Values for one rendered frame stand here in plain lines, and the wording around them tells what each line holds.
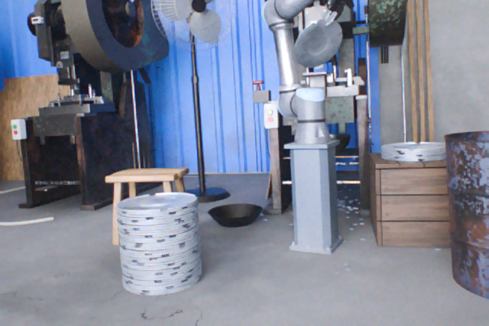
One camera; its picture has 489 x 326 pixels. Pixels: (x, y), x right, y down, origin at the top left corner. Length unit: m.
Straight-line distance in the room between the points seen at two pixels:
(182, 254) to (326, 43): 1.42
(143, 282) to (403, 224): 1.06
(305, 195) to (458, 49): 2.37
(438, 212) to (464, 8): 2.30
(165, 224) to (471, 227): 0.96
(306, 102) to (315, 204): 0.42
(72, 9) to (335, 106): 1.67
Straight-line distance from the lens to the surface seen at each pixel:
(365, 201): 2.38
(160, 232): 1.46
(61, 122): 3.13
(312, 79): 2.46
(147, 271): 1.51
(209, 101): 4.00
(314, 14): 2.60
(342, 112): 2.38
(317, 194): 1.77
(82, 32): 2.87
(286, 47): 1.89
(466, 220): 1.49
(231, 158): 3.96
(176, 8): 2.91
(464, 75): 3.84
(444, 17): 3.87
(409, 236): 1.91
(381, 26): 2.41
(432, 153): 1.92
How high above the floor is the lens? 0.61
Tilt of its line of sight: 5 degrees down
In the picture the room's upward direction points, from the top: 3 degrees counter-clockwise
